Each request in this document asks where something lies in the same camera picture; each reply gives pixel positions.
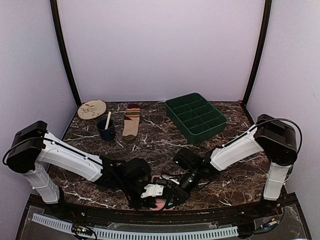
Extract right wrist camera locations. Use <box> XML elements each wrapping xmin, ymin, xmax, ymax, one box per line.
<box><xmin>173</xmin><ymin>148</ymin><xmax>203</xmax><ymax>170</ymax></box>

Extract round beige embroidered coaster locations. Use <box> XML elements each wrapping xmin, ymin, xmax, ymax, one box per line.
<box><xmin>77</xmin><ymin>100</ymin><xmax>107</xmax><ymax>120</ymax></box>

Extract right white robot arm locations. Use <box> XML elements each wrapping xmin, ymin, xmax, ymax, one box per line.
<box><xmin>167</xmin><ymin>114</ymin><xmax>303</xmax><ymax>217</ymax></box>

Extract dark blue mug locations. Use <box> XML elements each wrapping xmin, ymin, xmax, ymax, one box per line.
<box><xmin>97</xmin><ymin>118</ymin><xmax>116</xmax><ymax>141</ymax></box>

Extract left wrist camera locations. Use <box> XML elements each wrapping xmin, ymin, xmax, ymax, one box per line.
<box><xmin>124</xmin><ymin>157</ymin><xmax>152</xmax><ymax>181</ymax></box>

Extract black front rail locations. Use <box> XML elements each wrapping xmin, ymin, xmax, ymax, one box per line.
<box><xmin>45</xmin><ymin>200</ymin><xmax>284</xmax><ymax>225</ymax></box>

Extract beige striped sock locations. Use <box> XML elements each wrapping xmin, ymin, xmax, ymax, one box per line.
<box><xmin>122</xmin><ymin>103</ymin><xmax>141</xmax><ymax>141</ymax></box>

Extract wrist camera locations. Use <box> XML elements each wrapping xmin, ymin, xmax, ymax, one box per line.
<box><xmin>124</xmin><ymin>157</ymin><xmax>152</xmax><ymax>181</ymax></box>
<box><xmin>173</xmin><ymin>148</ymin><xmax>203</xmax><ymax>170</ymax></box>

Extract left black frame post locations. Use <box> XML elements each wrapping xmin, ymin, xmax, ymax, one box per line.
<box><xmin>49</xmin><ymin>0</ymin><xmax>82</xmax><ymax>107</ymax></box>

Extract black frame post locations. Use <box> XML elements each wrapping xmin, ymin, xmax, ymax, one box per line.
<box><xmin>49</xmin><ymin>0</ymin><xmax>82</xmax><ymax>107</ymax></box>
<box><xmin>242</xmin><ymin>0</ymin><xmax>272</xmax><ymax>106</ymax></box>

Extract pink patterned sock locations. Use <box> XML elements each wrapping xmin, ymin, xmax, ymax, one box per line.
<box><xmin>149</xmin><ymin>175</ymin><xmax>173</xmax><ymax>211</ymax></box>

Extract white slotted cable duct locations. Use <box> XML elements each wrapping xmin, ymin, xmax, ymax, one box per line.
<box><xmin>31</xmin><ymin>213</ymin><xmax>239</xmax><ymax>240</ymax></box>

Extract right black frame post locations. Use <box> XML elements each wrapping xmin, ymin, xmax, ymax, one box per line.
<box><xmin>242</xmin><ymin>0</ymin><xmax>272</xmax><ymax>106</ymax></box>

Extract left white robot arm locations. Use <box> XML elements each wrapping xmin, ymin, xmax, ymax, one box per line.
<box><xmin>2</xmin><ymin>120</ymin><xmax>157</xmax><ymax>218</ymax></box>

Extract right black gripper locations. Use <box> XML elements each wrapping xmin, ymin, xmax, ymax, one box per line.
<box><xmin>165</xmin><ymin>166</ymin><xmax>202</xmax><ymax>209</ymax></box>

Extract wooden stick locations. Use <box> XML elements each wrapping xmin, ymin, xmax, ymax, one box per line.
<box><xmin>104</xmin><ymin>111</ymin><xmax>112</xmax><ymax>130</ymax></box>

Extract green compartment tray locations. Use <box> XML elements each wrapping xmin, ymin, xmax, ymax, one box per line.
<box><xmin>165</xmin><ymin>92</ymin><xmax>228</xmax><ymax>145</ymax></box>

